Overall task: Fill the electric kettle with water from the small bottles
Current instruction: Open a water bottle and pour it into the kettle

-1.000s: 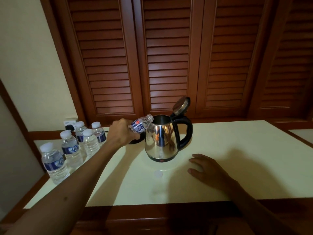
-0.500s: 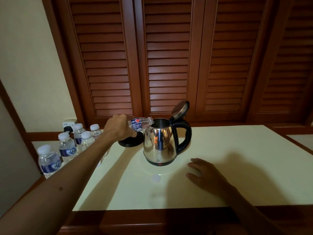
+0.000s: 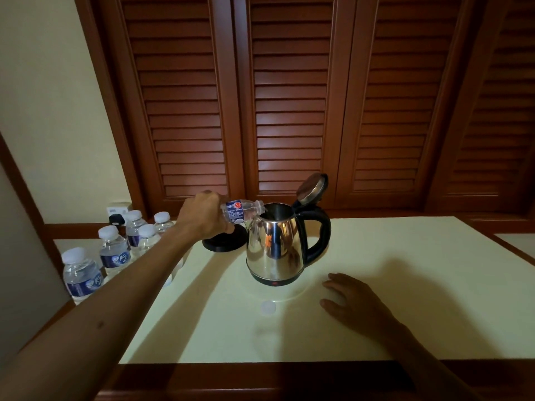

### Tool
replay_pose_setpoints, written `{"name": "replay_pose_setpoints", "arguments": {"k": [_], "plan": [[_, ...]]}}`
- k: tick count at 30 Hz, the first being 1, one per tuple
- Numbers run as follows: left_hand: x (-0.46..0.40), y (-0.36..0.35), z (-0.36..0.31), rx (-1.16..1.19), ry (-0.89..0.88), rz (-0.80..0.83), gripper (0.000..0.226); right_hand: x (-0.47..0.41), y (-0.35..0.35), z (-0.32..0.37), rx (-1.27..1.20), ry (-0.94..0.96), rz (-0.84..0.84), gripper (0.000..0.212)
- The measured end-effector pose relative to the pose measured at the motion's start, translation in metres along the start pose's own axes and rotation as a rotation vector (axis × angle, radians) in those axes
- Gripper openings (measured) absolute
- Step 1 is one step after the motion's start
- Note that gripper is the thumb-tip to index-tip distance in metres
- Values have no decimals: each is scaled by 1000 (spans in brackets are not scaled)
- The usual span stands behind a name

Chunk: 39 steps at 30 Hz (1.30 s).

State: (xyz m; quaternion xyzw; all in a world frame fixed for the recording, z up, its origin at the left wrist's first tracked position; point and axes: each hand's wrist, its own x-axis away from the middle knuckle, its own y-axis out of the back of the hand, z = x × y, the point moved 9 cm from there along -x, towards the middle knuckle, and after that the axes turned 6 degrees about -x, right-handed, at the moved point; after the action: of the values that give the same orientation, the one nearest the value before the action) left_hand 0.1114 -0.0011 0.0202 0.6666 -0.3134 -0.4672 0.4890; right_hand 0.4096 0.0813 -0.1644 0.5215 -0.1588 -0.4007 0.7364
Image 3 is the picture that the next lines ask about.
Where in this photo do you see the person's right hand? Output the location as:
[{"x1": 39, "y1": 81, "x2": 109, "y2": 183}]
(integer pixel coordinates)
[{"x1": 319, "y1": 272, "x2": 402, "y2": 343}]

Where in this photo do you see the person's left hand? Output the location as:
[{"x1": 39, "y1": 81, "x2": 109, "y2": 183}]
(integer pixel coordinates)
[{"x1": 175, "y1": 189, "x2": 235, "y2": 241}]

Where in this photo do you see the clear water bottle blue label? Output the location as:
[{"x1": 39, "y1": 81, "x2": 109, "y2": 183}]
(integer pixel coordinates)
[
  {"x1": 220, "y1": 199, "x2": 266, "y2": 226},
  {"x1": 61, "y1": 247, "x2": 105, "y2": 305}
]

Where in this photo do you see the steel electric kettle black handle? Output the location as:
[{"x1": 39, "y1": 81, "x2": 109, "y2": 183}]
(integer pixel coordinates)
[{"x1": 245, "y1": 172, "x2": 332, "y2": 287}]

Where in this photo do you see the cluster of clear water bottles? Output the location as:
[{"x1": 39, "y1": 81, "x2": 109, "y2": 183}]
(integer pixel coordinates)
[{"x1": 98, "y1": 209, "x2": 184, "y2": 287}]

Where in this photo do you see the person's right forearm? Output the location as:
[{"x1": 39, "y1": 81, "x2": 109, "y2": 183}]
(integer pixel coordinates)
[{"x1": 382, "y1": 321, "x2": 490, "y2": 401}]

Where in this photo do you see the person's left forearm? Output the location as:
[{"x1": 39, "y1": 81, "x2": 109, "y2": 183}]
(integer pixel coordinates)
[{"x1": 0, "y1": 223, "x2": 197, "y2": 401}]

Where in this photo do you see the black round kettle base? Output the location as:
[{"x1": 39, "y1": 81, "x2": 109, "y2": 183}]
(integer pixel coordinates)
[{"x1": 202, "y1": 223, "x2": 248, "y2": 253}]

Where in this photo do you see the wooden cabinet cream top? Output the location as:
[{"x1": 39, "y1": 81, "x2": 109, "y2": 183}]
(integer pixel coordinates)
[{"x1": 25, "y1": 214, "x2": 535, "y2": 401}]

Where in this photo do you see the brown louvered wooden shutter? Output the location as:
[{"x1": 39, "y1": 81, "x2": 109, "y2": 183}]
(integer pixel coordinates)
[
  {"x1": 96, "y1": 0, "x2": 247, "y2": 213},
  {"x1": 232, "y1": 0, "x2": 356, "y2": 205},
  {"x1": 334, "y1": 0, "x2": 482, "y2": 209},
  {"x1": 426, "y1": 0, "x2": 535, "y2": 216}
]

